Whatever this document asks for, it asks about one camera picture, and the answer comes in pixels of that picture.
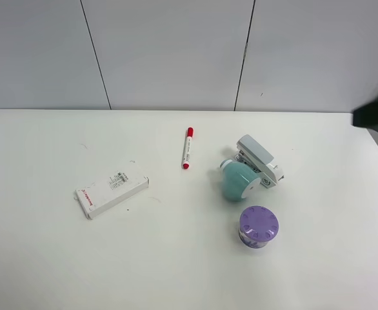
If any teal pencil sharpener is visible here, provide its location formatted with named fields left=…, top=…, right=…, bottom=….
left=220, top=159, right=261, bottom=202

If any white grey stapler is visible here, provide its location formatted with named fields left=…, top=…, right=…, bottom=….
left=235, top=134, right=284, bottom=189

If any purple lidded round jar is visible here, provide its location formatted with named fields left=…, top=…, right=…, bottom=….
left=238, top=205, right=279, bottom=249

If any red white marker pen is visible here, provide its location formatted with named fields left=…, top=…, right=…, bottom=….
left=182, top=127, right=194, bottom=170

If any white cardboard box red text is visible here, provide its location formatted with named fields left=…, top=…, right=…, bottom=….
left=75, top=161, right=150, bottom=220

